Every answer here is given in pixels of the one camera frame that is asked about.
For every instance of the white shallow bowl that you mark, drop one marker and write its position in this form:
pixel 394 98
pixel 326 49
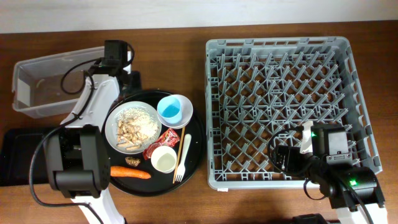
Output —
pixel 187 113

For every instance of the white plastic fork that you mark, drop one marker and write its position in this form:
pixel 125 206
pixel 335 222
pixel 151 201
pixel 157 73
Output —
pixel 181 166

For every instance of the grey plate with food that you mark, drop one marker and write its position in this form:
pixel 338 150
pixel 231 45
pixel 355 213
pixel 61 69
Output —
pixel 131 127

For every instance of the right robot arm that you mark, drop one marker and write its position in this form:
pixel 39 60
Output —
pixel 324 158

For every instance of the round black serving tray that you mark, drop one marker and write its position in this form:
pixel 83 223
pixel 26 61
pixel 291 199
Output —
pixel 159 183

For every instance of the red snack wrapper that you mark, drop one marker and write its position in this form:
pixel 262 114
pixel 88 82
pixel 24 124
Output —
pixel 168 138

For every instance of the black rectangular tray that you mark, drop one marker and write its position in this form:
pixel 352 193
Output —
pixel 17 149

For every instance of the grey dishwasher rack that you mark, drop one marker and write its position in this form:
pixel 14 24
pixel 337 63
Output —
pixel 257 88

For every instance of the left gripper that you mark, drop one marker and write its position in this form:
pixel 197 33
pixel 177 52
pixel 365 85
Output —
pixel 136 78

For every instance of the wooden chopstick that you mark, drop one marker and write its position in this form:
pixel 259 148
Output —
pixel 179 153

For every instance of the cream paper cup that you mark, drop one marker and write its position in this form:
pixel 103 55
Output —
pixel 164 159

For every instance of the orange carrot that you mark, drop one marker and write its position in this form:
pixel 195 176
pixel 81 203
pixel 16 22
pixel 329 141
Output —
pixel 119 171

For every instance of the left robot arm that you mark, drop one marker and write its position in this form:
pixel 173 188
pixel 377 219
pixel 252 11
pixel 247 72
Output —
pixel 78 165

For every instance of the clear plastic bin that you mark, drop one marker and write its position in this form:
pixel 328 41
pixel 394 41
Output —
pixel 36 83

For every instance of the brown food scrap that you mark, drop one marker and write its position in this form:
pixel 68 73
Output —
pixel 131 161

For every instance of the blue plastic cup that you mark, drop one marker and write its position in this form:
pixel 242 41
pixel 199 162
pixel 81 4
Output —
pixel 170 110

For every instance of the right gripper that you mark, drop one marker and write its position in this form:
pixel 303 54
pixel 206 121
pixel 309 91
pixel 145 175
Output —
pixel 292 154

